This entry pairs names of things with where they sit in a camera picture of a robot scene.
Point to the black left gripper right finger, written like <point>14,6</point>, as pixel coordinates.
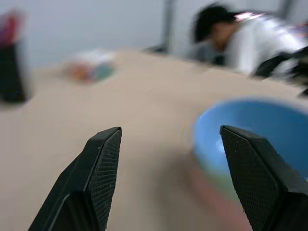
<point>260,178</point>

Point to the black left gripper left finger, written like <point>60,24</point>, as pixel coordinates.
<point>96,178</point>

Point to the blue bowl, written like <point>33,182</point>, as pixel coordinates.
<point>250,120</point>

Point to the black box with red top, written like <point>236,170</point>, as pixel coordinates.
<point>10,62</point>

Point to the person in white shirt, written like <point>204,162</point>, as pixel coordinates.
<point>231,41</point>

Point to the clear bag of colourful items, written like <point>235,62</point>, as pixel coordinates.
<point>89,66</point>

